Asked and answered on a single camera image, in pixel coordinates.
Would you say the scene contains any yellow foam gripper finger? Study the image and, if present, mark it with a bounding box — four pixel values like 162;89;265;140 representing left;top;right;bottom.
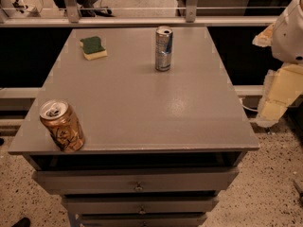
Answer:
256;63;303;128
252;24;274;47

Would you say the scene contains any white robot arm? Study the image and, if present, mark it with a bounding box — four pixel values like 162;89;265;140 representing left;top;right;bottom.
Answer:
252;0;303;128

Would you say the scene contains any silver blue redbull can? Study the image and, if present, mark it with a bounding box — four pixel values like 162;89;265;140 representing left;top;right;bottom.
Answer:
155;26;173;72

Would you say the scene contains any gold soda can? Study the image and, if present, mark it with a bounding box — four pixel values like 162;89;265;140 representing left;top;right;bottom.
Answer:
40;99;85;152

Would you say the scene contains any grey drawer cabinet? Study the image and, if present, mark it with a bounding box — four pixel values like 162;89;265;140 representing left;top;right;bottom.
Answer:
8;26;260;227

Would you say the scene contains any green yellow sponge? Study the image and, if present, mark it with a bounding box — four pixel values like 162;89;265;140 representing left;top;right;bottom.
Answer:
80;36;107;61

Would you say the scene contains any grey metal railing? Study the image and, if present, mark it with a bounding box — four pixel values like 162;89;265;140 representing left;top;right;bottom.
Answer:
1;0;276;27

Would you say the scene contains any bottom grey drawer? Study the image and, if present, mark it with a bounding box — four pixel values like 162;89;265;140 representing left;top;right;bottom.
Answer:
80;213;206;227

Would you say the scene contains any grey drawer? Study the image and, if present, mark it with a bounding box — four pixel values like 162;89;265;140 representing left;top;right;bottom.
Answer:
32;167;239;195
80;213;206;227
62;197;219;215

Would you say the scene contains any middle grey drawer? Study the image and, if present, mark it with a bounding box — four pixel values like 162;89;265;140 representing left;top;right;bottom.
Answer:
62;197;219;215

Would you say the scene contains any top grey drawer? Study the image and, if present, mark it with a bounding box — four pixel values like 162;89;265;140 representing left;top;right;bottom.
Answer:
32;167;239;195

